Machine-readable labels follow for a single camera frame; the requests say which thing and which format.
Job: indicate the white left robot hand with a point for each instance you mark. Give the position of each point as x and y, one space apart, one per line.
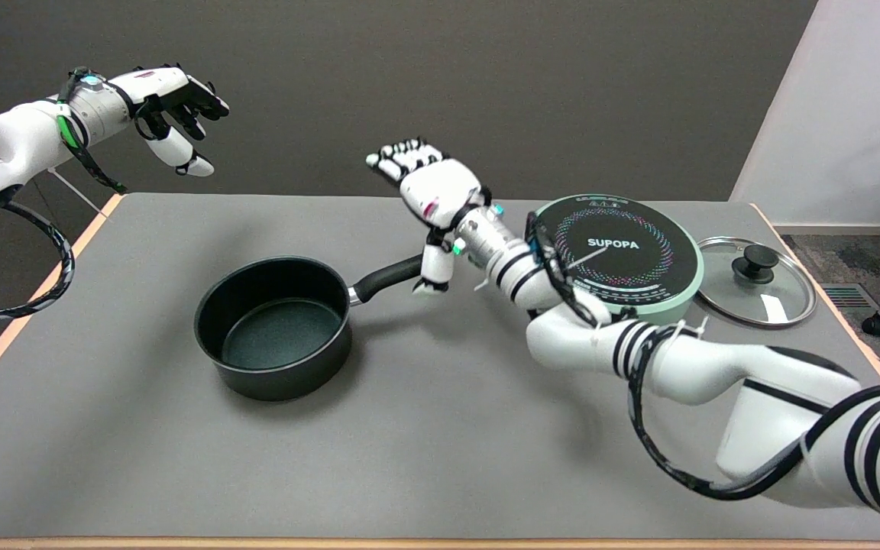
157 84

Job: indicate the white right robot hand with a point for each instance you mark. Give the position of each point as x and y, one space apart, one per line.
440 187

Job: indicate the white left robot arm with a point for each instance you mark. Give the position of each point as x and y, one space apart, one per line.
20 141

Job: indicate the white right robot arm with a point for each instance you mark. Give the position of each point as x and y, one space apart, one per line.
715 370

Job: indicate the glass pot lid black knob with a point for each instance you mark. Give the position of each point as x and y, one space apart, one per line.
755 263

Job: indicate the mint green induction cooker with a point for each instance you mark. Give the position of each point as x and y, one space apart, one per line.
638 267

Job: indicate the floor vent grille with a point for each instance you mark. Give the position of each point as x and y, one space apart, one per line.
849 296

